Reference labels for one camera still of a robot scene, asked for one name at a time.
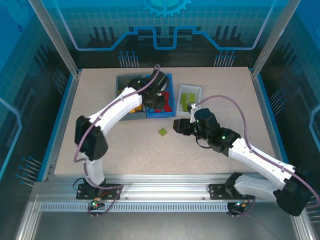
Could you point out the red long lego brick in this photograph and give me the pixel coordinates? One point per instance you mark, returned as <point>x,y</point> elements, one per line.
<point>168,100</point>

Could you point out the red square lego brick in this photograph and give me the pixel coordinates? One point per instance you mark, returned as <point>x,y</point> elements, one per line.
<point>159,110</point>

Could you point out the blue plastic bin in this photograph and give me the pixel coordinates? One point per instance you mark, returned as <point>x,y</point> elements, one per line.
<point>160,115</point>

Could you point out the orange lego brick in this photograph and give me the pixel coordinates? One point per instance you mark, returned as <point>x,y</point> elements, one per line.
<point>137,110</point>

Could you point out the grey plastic bin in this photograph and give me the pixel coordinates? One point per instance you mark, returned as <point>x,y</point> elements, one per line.
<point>125,81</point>

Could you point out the white plastic bin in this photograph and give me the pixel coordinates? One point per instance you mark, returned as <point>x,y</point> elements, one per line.
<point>192,88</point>

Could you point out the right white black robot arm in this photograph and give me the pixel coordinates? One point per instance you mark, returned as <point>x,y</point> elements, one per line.
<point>260,160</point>

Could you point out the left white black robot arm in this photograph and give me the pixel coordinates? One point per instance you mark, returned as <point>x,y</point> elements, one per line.
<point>117,107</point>

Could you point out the green small lego brick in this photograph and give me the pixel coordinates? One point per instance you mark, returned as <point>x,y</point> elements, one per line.
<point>162,132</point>

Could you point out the small connector with LED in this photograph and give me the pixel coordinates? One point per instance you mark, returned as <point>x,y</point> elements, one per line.
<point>95,203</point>
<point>240,205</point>

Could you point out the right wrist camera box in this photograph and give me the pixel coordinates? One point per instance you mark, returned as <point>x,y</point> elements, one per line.
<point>193,108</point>

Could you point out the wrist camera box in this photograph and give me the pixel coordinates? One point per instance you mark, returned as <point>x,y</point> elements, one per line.
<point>163,81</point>
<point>193,108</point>

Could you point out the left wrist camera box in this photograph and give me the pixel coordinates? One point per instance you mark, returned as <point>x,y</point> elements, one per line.
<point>163,81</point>

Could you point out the aluminium wide mounting rail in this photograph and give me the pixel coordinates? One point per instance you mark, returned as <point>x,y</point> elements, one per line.
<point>162,186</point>

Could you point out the aluminium side rail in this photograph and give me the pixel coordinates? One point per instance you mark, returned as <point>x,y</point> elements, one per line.
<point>66,110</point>
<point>263,100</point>

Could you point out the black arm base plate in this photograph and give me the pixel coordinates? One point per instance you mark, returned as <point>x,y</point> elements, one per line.
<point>217,192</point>
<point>112,192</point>

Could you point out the aluminium frame post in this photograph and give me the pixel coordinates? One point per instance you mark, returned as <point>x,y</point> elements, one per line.
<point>58,37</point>
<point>273,37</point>

